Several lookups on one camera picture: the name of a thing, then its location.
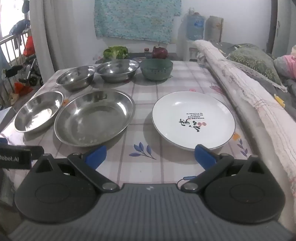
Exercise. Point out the red onion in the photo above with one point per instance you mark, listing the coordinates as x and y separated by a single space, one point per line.
160 52

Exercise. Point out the medium steel basin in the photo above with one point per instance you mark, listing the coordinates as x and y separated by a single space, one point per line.
92 118

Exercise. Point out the yellow small object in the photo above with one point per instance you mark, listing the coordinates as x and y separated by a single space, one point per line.
279 100

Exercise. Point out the pink cloth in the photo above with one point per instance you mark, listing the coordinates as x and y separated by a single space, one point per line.
288 63

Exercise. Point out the white curtain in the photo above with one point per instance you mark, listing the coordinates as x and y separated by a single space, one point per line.
62 34

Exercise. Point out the medium deep steel bowl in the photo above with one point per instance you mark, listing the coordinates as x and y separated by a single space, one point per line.
118 70

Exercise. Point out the small deep steel bowl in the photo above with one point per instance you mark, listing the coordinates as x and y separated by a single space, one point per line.
74 78

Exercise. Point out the blue water bottle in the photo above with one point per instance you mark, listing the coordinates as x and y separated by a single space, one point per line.
196 25

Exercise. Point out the metal railing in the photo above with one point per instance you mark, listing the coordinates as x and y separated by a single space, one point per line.
9 46

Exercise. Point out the hanging red bag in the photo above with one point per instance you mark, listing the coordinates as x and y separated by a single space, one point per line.
29 47

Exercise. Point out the green floral pillow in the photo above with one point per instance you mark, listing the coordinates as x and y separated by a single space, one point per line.
254 63

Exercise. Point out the green ceramic bowl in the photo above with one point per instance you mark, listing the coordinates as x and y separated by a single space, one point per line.
156 69

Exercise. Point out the dark low table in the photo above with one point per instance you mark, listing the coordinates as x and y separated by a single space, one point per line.
138 55

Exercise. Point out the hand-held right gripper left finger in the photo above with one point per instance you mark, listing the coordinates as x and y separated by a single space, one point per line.
96 156

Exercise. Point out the red bag on floor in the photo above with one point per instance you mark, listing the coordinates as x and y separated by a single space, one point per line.
23 88

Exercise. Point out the hanging dark clothes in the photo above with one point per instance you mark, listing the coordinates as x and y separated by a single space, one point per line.
20 26

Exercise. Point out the white printed ceramic plate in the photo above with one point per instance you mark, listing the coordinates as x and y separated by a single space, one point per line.
189 115

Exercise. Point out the napa cabbage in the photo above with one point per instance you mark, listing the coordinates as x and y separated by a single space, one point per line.
115 52

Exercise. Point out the blue printed cloth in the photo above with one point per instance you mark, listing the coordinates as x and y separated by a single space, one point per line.
3 62

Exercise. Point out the grey bedding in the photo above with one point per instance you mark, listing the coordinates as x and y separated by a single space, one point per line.
290 92

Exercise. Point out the stroller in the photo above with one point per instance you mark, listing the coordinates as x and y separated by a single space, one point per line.
30 69

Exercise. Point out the rolled pink white blanket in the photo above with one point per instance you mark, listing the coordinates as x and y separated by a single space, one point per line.
249 92

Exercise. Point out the white water dispenser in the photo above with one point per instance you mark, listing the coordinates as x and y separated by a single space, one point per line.
190 49

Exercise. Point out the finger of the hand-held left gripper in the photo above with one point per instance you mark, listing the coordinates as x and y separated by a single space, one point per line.
37 152

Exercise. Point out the red-lidded jar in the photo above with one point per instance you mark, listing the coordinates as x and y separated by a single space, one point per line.
146 49

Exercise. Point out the shallow steel bowl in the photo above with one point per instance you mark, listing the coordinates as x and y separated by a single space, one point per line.
37 112

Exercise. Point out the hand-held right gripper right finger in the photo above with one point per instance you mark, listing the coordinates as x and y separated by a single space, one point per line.
204 156

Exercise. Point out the teal patterned wall cloth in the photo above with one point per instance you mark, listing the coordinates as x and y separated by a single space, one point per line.
136 18

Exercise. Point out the patterned leaning board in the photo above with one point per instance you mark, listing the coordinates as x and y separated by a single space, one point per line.
215 29

